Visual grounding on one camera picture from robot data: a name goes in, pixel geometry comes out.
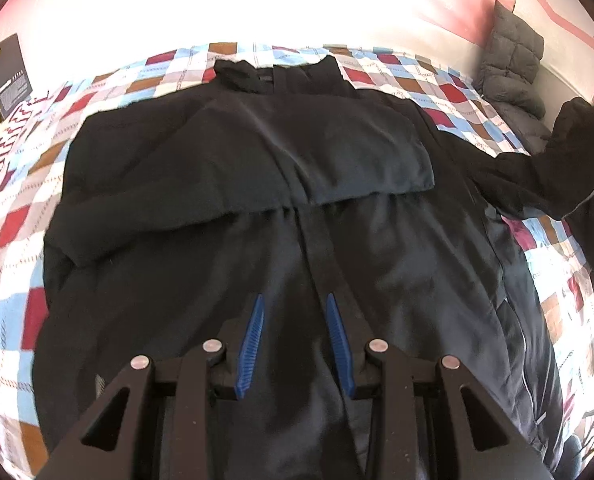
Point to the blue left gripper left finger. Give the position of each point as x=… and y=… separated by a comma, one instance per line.
x=241, y=339

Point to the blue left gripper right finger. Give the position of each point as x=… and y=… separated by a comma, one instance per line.
x=349, y=333

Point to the large black coat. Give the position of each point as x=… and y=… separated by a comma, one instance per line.
x=291, y=186

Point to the checkered plaid bed sheet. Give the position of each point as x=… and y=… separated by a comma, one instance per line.
x=34, y=142

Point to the black puffer jacket with snaps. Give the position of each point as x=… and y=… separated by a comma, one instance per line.
x=558, y=182

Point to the grey quilted puffer jacket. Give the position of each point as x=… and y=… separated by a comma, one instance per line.
x=509, y=65

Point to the black printed cardboard box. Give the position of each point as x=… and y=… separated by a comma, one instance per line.
x=15, y=84

